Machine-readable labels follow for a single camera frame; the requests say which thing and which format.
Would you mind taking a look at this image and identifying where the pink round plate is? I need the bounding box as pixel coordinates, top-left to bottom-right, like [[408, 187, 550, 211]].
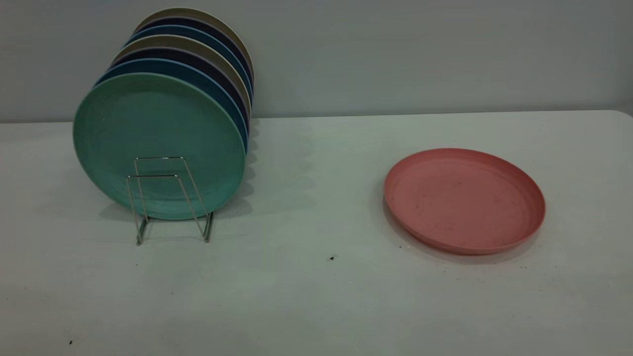
[[384, 147, 546, 256]]

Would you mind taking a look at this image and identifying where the blue round plate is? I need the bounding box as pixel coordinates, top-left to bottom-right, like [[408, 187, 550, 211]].
[[125, 24, 254, 107], [95, 58, 248, 154]]

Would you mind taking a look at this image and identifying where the dark purple round plate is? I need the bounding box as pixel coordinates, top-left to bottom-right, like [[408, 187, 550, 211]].
[[136, 16, 254, 85], [110, 47, 250, 134]]

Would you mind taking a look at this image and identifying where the green round plate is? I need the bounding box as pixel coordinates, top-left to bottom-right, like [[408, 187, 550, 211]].
[[73, 73, 246, 221]]

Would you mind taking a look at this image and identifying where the beige round plate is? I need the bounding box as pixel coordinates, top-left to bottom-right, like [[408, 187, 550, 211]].
[[135, 7, 255, 80], [113, 34, 252, 119]]

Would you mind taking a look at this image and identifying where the metal wire plate rack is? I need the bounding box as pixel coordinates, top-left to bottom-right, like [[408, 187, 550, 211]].
[[126, 156, 214, 246]]

